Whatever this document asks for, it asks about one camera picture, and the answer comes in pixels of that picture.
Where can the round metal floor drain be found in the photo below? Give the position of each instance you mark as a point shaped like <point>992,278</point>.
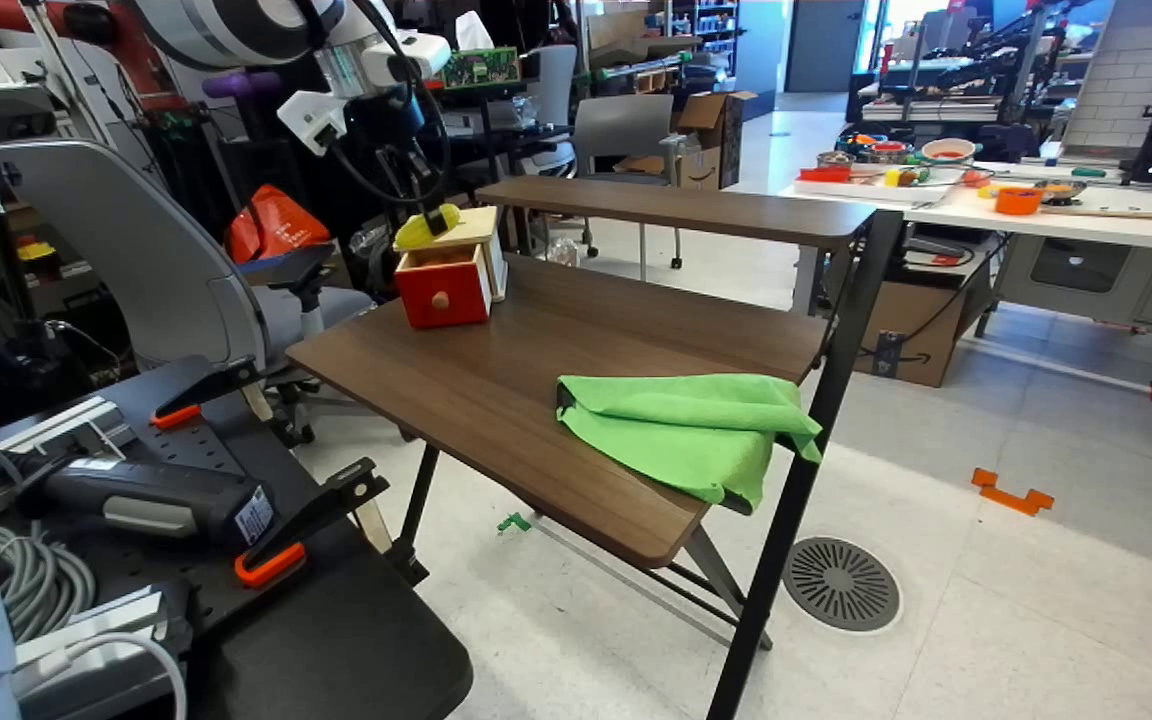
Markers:
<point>842,585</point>

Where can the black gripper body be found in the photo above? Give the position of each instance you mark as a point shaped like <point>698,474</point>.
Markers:
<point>401,142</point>

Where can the red wooden box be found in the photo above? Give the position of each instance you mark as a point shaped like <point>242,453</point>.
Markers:
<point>477,240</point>

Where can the orange bowl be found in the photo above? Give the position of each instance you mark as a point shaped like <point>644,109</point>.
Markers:
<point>1018,201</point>

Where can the grey office chair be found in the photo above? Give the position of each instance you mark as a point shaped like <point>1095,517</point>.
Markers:
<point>149,267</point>

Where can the orange floor bracket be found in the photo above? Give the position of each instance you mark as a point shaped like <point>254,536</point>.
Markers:
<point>1011,495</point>

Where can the grey rolling chair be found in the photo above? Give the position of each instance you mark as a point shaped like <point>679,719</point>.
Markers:
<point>620,128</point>

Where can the green circuit board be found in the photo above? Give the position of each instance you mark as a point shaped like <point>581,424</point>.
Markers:
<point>482,65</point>

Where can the red drawer with knob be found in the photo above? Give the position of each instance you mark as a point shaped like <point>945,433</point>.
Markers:
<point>442,298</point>

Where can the black mounting platform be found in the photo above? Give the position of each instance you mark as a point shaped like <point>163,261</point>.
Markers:
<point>323,641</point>

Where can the white work table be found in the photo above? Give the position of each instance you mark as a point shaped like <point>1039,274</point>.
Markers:
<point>1082,222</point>

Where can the orange bag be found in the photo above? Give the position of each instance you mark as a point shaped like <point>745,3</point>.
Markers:
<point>276,224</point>

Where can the red tray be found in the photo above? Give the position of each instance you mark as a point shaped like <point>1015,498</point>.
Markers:
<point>827,172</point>

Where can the open cardboard box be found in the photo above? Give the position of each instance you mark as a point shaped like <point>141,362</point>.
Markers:
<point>707,137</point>

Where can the green cloth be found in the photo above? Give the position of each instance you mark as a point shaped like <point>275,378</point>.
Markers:
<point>680,424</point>

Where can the brown wooden black-frame desk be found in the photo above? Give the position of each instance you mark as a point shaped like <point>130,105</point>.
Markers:
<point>510,374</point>

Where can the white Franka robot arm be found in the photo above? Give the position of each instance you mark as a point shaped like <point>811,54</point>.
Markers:
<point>242,27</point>

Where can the black and grey device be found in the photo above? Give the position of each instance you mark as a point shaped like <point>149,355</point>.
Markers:
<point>159,501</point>

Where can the cardboard box under table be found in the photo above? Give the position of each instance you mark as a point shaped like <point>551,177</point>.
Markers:
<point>919,322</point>

